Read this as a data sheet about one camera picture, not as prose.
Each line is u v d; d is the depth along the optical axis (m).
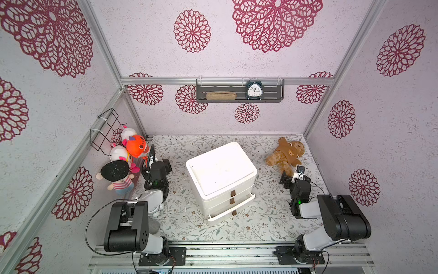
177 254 0.74
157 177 0.68
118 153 0.85
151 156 0.73
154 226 0.79
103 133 0.76
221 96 0.88
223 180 0.72
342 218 0.47
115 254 0.43
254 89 0.90
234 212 0.82
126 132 0.94
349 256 0.76
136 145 0.83
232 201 0.78
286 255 0.73
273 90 0.93
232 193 0.73
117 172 0.76
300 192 0.71
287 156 1.00
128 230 0.43
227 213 0.80
